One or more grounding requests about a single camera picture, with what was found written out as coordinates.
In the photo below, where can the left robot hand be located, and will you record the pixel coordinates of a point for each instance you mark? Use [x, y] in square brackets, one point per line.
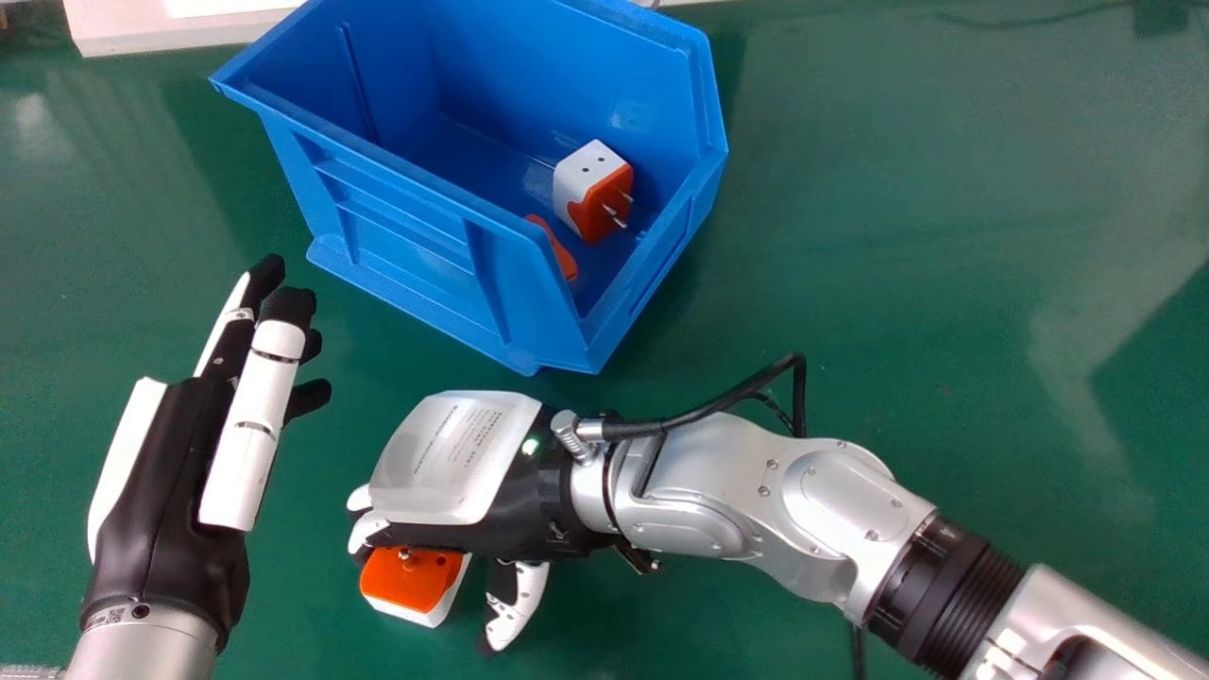
[161, 491]

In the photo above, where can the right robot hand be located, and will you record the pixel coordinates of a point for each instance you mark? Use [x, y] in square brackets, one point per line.
[472, 472]

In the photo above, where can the white-and-orange plug adapter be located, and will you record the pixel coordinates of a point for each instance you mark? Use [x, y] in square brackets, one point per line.
[412, 584]
[555, 247]
[593, 194]

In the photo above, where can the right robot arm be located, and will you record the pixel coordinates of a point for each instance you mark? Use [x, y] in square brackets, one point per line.
[803, 529]

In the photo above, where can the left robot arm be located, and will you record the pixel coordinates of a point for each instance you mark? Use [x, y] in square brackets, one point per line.
[142, 647]

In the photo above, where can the blue plastic bin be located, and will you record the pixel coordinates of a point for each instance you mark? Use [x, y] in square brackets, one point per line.
[472, 170]

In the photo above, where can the white furniture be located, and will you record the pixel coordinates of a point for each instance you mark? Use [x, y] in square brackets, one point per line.
[170, 21]

